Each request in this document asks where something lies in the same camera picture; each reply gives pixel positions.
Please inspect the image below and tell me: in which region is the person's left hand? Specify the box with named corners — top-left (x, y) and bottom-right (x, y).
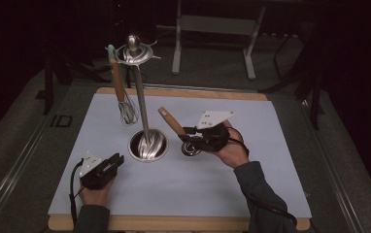
top-left (79, 180), bottom-right (115, 208)

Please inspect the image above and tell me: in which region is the dark metal stand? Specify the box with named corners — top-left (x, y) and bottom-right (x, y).
top-left (36, 54), bottom-right (65, 116)
top-left (260, 28), bottom-right (325, 130)

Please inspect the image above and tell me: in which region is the wooden-handled round-headed utensil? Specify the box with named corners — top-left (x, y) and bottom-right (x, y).
top-left (157, 106), bottom-right (204, 157)

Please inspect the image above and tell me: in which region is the white table mat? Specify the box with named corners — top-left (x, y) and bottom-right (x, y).
top-left (48, 93), bottom-right (313, 218)

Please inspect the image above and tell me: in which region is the wooden-handled wire whisk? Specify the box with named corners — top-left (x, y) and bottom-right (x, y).
top-left (106, 44), bottom-right (140, 126)

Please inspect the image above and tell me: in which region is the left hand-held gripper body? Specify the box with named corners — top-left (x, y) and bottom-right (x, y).
top-left (78, 150), bottom-right (118, 191)

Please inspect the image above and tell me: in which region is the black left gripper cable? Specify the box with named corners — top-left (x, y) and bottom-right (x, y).
top-left (69, 159), bottom-right (84, 227)

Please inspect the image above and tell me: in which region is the wooden table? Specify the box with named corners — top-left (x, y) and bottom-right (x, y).
top-left (47, 86), bottom-right (312, 232)

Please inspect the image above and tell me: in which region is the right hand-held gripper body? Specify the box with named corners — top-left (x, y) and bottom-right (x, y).
top-left (192, 110), bottom-right (236, 153)

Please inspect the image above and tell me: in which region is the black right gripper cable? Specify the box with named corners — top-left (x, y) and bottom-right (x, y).
top-left (226, 126), bottom-right (299, 227)

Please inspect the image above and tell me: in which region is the white metal frame stand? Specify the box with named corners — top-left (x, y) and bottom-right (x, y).
top-left (172, 0), bottom-right (267, 82)

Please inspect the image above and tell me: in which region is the person's right hand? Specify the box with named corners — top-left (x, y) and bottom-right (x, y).
top-left (213, 119), bottom-right (251, 169)

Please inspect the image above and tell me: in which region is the metal utensil stand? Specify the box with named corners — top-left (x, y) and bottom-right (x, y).
top-left (115, 33), bottom-right (169, 163)

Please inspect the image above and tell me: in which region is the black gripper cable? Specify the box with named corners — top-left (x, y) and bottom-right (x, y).
top-left (69, 159), bottom-right (84, 227)
top-left (226, 126), bottom-right (299, 227)

